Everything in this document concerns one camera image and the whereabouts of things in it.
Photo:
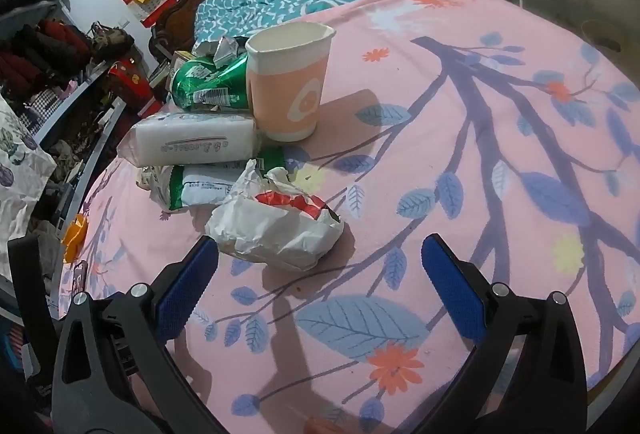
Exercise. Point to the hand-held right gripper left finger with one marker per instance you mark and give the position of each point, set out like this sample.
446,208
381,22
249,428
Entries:
185,284

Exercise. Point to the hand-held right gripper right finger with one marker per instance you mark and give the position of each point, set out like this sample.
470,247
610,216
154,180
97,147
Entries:
452,284

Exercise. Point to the white paper bag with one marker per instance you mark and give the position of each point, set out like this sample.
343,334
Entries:
270,234

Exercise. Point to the orange plastic piece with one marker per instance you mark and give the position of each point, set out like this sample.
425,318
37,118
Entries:
75,236

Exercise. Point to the green white plastic packet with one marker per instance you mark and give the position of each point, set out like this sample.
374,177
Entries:
200,184

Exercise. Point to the white plant-print cloth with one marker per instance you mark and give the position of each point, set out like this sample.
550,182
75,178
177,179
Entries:
25,174

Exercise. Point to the white tissue pack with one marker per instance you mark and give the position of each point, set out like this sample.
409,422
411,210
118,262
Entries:
190,139

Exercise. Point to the pink leaf-print blanket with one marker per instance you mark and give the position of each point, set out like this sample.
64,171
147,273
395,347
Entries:
450,114

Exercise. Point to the grey metal shelf rack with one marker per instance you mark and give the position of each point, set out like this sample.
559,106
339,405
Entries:
80,89

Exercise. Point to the green foil snack bag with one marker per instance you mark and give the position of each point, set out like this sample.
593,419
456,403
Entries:
210,84

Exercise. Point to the pink white paper cup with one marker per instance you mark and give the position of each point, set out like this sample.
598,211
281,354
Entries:
285,94

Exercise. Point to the pile of folded clothes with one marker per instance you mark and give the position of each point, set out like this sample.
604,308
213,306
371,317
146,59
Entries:
45,49

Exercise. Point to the brown handbag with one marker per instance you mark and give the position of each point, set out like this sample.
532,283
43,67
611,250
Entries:
112,39

